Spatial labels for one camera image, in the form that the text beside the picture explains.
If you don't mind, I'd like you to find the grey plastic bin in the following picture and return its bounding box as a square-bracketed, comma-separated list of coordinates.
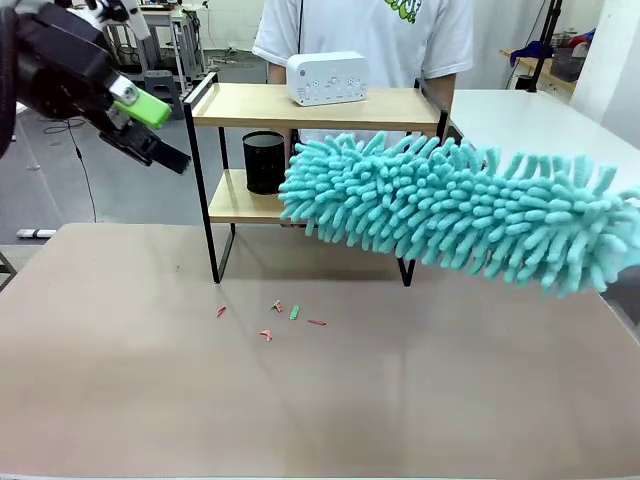
[551, 46, 587, 82]

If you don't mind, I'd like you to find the wooden background table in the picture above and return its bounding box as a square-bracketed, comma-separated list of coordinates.
[498, 47, 576, 92]

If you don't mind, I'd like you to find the teal chenille duster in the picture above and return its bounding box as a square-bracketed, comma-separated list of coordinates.
[277, 130, 640, 301]

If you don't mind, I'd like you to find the grey step stool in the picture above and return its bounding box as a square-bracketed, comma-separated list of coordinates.
[143, 69, 175, 107]

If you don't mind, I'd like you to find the black frame wooden shelf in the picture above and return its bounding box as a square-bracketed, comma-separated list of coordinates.
[182, 72, 451, 289]

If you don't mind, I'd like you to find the white side table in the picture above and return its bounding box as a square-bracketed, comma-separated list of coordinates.
[448, 88, 640, 169]

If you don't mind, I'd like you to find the person in white t-shirt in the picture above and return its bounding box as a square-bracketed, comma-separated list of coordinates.
[251, 0, 475, 147]

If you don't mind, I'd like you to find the white sound machine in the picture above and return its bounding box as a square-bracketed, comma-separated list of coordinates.
[285, 50, 370, 108]

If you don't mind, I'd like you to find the black floor cable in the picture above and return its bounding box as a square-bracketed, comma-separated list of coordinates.
[43, 118, 100, 225]

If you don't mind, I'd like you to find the black cable sleeve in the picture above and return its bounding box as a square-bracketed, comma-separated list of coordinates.
[0, 8, 24, 159]

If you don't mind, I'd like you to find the black tripod stand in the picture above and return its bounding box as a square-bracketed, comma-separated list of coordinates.
[527, 0, 569, 94]

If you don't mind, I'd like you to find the person's left forearm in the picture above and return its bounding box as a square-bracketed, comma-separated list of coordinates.
[421, 73, 459, 146]

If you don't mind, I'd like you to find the blue cloth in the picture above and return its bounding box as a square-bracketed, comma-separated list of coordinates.
[509, 39, 557, 67]

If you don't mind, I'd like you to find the black mesh pen cup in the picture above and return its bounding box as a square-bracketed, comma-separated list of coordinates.
[241, 130, 287, 196]

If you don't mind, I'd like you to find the metal frame workbench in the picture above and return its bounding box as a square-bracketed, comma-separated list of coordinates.
[105, 3, 207, 94]

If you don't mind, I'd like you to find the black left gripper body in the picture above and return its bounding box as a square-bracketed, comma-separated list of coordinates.
[13, 3, 121, 127]

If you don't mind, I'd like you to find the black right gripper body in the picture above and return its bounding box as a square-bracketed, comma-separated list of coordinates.
[608, 264, 640, 315]

